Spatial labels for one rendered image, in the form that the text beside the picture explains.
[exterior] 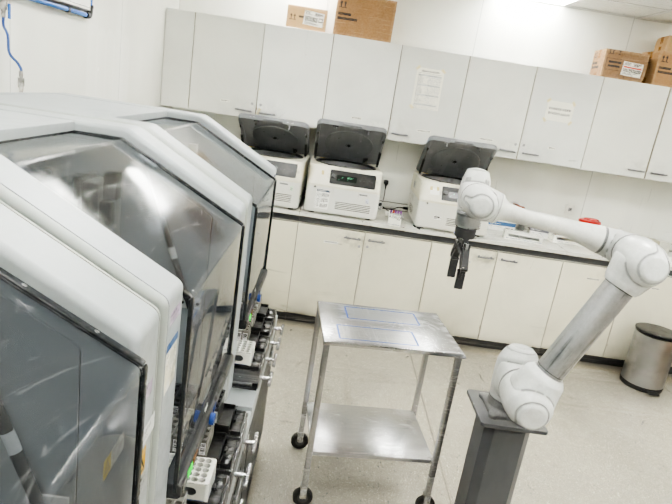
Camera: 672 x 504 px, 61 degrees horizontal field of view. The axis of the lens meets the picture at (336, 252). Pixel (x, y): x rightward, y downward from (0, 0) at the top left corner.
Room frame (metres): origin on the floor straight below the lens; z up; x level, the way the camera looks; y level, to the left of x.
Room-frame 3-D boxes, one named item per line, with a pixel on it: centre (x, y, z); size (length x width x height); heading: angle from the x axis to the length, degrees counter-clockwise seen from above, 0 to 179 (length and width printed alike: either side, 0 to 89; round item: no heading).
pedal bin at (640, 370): (4.05, -2.47, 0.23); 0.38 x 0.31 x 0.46; 2
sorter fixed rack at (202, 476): (1.19, 0.36, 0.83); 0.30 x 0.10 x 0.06; 92
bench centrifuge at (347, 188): (4.52, 0.03, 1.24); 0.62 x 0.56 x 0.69; 3
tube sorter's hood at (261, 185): (2.12, 0.54, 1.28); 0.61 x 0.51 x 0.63; 2
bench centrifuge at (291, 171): (4.49, 0.61, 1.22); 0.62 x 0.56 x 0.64; 0
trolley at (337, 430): (2.42, -0.28, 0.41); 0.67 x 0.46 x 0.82; 98
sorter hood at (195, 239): (1.26, 0.50, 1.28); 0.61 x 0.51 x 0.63; 2
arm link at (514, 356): (2.03, -0.76, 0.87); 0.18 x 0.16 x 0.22; 176
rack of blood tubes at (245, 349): (1.90, 0.39, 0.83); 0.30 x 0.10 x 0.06; 92
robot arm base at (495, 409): (2.06, -0.76, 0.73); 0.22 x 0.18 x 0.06; 2
